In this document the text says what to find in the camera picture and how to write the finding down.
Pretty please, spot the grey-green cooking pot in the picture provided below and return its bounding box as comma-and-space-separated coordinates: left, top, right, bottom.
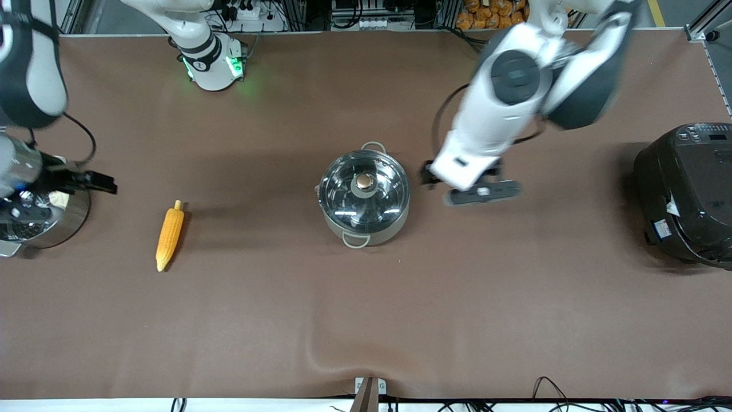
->
316, 141, 411, 248

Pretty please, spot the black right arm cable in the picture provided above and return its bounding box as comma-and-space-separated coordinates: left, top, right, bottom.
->
26, 113, 97, 168

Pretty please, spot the glass lid with gold knob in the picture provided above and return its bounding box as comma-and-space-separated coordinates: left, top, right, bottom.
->
319, 150, 409, 229

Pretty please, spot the black rice cooker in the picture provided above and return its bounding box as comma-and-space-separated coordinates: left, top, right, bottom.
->
633, 122, 732, 271

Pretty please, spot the brown table cloth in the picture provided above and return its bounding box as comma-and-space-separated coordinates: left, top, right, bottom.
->
0, 29, 732, 400

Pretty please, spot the yellow corn cob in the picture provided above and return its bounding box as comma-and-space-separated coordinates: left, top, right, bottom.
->
156, 200, 185, 272

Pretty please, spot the black looped cable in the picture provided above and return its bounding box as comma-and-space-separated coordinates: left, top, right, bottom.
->
531, 376, 575, 402

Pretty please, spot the white power strip with plugs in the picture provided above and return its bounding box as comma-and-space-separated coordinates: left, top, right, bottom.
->
224, 0, 262, 21

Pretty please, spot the orange round objects heap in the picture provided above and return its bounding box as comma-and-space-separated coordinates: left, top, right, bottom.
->
456, 0, 530, 31

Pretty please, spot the aluminium frame profile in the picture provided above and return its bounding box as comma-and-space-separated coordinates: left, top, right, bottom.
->
685, 0, 732, 118

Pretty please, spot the stainless steel bowl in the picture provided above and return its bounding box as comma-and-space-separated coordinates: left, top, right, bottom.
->
0, 187, 91, 258

